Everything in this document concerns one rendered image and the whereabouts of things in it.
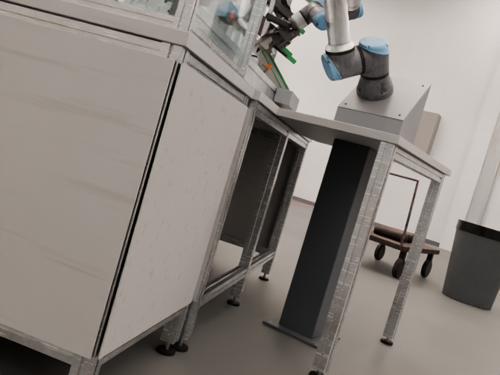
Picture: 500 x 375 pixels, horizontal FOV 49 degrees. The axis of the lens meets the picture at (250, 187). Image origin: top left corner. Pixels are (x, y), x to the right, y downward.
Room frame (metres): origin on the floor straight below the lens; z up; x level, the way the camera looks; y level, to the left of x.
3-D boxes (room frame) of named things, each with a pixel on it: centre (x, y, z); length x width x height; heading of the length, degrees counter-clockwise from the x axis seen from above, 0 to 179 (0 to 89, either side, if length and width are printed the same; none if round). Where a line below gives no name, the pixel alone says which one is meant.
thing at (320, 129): (2.36, -0.34, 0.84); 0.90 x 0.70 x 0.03; 149
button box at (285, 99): (2.36, -0.05, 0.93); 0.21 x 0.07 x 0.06; 168
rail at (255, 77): (2.19, 0.06, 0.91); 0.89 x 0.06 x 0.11; 168
